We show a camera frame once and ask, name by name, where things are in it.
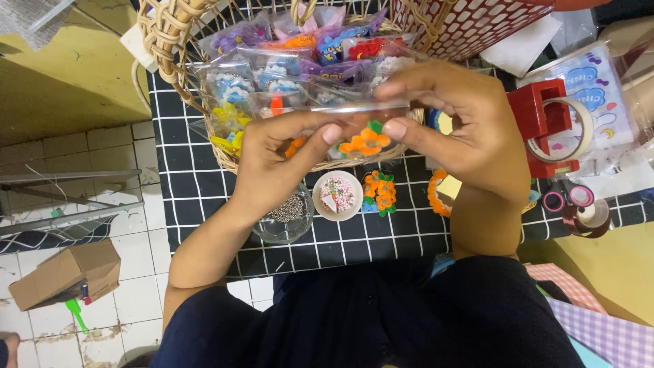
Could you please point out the person's right hand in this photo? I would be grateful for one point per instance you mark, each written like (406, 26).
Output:
(485, 138)

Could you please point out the person's left hand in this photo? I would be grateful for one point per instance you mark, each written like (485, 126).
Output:
(271, 168)

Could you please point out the clear plastic bag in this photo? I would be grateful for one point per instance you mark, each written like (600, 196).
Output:
(357, 110)

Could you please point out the blue yellow beaded charm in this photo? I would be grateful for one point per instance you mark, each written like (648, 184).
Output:
(442, 122)

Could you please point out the red tape dispenser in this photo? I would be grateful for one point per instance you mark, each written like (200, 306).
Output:
(531, 102)

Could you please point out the clear glass bowl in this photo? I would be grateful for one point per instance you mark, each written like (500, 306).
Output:
(286, 230)

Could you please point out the black white-grid tablecloth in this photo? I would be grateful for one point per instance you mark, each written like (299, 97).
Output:
(204, 194)

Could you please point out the pink and white beads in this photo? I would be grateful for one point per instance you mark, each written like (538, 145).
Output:
(340, 194)

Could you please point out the small white bowl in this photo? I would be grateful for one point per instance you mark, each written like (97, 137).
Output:
(352, 204)

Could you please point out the orange beaded flower charm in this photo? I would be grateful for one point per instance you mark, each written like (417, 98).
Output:
(365, 144)

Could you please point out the white paper sheet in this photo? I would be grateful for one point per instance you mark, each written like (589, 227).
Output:
(521, 46)

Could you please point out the roll of clear tape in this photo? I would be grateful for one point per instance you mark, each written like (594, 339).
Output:
(586, 128)

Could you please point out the pile of bagged beaded charms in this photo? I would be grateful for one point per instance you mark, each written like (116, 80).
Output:
(286, 66)

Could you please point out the orange green beaded flower cluster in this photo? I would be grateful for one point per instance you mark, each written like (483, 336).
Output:
(380, 191)

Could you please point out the red white-dotted box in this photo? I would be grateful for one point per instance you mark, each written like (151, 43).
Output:
(485, 25)

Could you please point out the clear packet with cartoon print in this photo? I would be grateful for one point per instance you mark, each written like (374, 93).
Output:
(598, 87)

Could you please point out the brown ribbon roll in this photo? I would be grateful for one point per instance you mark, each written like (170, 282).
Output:
(592, 220)

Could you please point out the wicker basket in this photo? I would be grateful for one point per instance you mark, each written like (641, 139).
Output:
(168, 46)

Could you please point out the red gingham paper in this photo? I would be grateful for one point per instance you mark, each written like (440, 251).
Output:
(567, 286)

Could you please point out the person's dark blue clothed legs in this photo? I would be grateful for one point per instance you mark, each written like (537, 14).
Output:
(368, 317)

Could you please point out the white box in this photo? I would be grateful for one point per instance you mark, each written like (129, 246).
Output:
(135, 46)

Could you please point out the red blue marker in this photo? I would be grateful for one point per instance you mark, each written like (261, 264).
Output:
(86, 294)

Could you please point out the brown cardboard box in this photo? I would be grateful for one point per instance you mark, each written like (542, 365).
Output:
(66, 271)

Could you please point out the purple gingham paper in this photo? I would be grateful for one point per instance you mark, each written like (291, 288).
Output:
(608, 332)

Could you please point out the green plastic tool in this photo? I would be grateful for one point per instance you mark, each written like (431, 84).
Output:
(76, 312)

